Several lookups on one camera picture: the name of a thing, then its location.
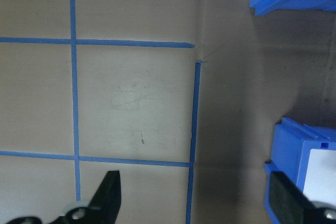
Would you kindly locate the blue plastic push-button bin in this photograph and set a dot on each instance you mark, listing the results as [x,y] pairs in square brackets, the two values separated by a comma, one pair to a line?
[288,153]

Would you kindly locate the pile of small parts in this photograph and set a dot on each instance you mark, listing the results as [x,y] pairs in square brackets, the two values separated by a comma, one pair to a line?
[323,174]

